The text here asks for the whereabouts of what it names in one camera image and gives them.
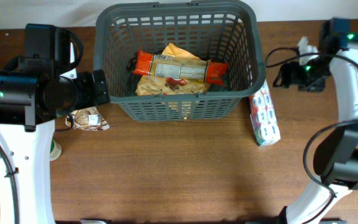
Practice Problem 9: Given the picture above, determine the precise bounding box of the green lid jar lower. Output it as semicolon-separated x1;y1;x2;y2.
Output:
50;139;62;161

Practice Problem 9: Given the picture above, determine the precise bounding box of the white blue tissue pack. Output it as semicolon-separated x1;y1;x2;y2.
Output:
249;81;281;147

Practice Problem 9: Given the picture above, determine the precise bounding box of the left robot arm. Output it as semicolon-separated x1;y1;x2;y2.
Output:
0;24;110;223

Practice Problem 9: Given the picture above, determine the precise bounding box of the brown pastry snack bag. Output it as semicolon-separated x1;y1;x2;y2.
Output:
65;106;109;131

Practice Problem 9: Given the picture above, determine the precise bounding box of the dark grey plastic basket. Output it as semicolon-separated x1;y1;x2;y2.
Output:
94;1;265;121

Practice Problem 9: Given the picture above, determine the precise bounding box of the orange spaghetti pasta packet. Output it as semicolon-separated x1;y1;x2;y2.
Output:
133;50;229;86

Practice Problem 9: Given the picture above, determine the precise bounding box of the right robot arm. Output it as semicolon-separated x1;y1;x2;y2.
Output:
273;17;358;223

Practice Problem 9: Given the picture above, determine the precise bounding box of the yellow instant coffee bag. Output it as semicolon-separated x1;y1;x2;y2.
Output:
135;43;211;96

